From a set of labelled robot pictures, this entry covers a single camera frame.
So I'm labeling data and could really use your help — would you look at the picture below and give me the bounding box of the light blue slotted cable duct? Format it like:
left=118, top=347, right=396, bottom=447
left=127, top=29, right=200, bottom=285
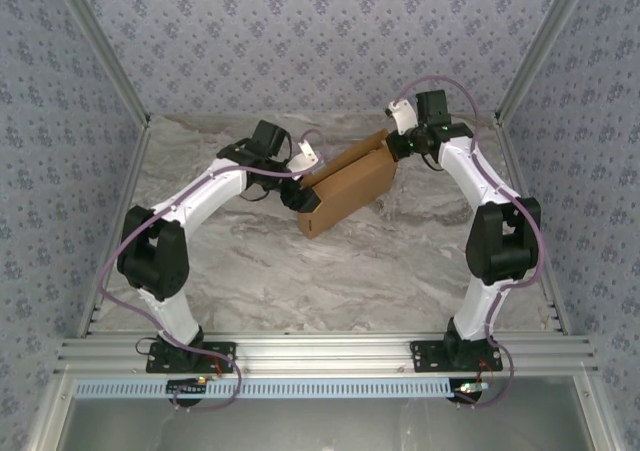
left=73, top=378, right=451, bottom=400

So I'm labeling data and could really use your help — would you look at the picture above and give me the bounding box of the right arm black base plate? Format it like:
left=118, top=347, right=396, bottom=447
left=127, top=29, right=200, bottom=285
left=409, top=340, right=504, bottom=373

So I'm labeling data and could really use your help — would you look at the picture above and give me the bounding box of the grey metal sheet panel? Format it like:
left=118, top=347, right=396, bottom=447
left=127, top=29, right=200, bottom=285
left=54, top=395, right=596, bottom=451

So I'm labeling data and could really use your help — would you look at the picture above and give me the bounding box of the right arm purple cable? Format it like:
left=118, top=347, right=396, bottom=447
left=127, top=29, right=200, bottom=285
left=392, top=75, right=544, bottom=410

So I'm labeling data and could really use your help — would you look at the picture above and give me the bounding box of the brown cardboard box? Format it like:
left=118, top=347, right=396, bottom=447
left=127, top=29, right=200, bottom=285
left=295, top=128, right=399, bottom=240

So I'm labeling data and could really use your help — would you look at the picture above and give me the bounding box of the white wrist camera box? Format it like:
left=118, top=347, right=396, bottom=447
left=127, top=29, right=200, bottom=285
left=291, top=139, right=320, bottom=171
left=384, top=98, right=417, bottom=136

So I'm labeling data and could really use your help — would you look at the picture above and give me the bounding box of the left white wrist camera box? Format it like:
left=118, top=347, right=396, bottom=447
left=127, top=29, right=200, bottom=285
left=291, top=139, right=320, bottom=171

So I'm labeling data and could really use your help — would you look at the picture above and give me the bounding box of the wide aluminium frame rail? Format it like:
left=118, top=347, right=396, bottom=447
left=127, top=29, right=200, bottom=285
left=54, top=335, right=600, bottom=376

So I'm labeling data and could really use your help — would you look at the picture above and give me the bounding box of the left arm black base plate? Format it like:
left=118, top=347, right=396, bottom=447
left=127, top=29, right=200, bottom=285
left=145, top=341, right=237, bottom=373

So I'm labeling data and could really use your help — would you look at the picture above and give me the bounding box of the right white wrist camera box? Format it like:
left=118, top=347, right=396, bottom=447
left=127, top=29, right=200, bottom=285
left=384, top=98, right=417, bottom=136

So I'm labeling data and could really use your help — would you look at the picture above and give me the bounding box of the black mount with circuit board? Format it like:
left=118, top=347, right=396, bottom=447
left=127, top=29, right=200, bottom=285
left=167, top=378, right=209, bottom=407
left=447, top=379, right=489, bottom=406

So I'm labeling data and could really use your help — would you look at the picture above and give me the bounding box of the slanted aluminium frame post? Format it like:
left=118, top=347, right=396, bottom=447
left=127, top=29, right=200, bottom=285
left=48, top=0, right=152, bottom=128
left=493, top=0, right=597, bottom=128

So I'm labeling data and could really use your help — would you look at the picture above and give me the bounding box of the aluminium lower frame bar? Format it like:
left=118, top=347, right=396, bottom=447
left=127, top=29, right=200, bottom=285
left=572, top=374, right=619, bottom=451
left=22, top=374, right=76, bottom=451

